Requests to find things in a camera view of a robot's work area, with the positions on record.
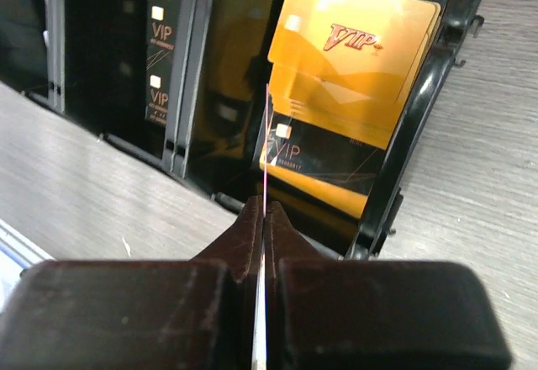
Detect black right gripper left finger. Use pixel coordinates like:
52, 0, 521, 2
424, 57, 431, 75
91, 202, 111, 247
1, 197, 264, 369

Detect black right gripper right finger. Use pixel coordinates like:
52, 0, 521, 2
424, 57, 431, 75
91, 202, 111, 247
264, 202, 513, 369

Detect gold credit card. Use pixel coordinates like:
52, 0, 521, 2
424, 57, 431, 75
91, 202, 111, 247
251, 84, 272, 369

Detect gold cards in tray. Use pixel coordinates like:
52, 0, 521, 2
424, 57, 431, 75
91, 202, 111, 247
266, 0, 441, 217

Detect black three-compartment card tray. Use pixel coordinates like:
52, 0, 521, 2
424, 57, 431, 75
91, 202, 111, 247
1, 0, 483, 259

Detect dark brown cards in tray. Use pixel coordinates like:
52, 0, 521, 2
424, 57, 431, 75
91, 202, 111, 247
145, 0, 181, 127

